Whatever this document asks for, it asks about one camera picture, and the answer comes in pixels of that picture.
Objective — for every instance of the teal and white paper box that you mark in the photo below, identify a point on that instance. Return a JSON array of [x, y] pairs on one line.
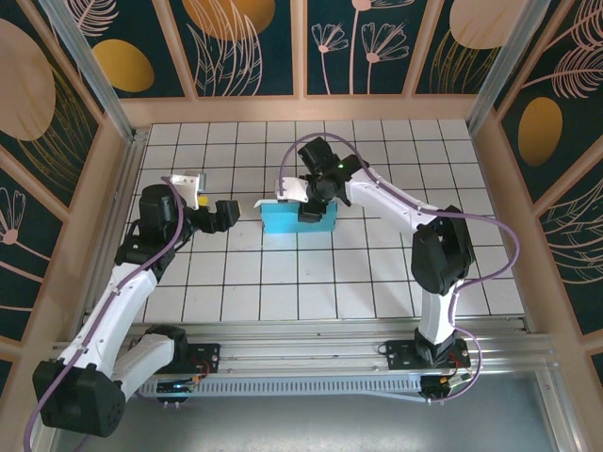
[[282, 221]]

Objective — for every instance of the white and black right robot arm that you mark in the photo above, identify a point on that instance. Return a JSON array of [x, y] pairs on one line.
[[391, 198]]

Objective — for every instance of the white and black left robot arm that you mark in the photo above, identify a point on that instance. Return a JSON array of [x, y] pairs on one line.
[[118, 301]]

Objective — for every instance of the black left controller board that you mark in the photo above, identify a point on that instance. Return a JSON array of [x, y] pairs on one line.
[[174, 387]]

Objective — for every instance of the black controller board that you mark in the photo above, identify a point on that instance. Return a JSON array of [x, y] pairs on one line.
[[174, 387], [438, 387]]

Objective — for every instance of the black right controller board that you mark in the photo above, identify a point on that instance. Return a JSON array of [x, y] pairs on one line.
[[438, 387]]

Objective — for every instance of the aluminium side rail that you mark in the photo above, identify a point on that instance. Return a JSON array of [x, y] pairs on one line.
[[128, 165]]

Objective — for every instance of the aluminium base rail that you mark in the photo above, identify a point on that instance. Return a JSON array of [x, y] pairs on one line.
[[306, 350]]

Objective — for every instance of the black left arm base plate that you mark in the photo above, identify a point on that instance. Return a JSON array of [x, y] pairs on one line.
[[207, 358]]

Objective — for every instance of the aluminium corner post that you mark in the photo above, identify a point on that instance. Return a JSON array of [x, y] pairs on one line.
[[512, 70], [96, 75]]

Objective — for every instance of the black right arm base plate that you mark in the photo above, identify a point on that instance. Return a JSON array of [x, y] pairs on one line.
[[400, 355]]

